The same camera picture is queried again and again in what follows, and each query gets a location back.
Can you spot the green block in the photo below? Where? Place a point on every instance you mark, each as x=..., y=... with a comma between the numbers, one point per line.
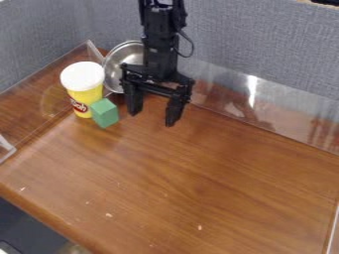
x=104, y=113

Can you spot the yellow play-doh can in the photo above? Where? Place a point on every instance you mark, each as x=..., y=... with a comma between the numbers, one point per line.
x=82, y=79

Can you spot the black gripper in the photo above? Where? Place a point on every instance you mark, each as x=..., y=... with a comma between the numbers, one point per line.
x=175, y=86

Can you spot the clear acrylic barrier panel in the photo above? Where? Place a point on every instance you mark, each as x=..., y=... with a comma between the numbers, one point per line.
x=291, y=112

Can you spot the silver metal pot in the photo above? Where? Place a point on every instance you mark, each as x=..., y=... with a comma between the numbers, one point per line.
x=126, y=53

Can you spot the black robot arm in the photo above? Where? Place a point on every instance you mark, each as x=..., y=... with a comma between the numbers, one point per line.
x=163, y=21

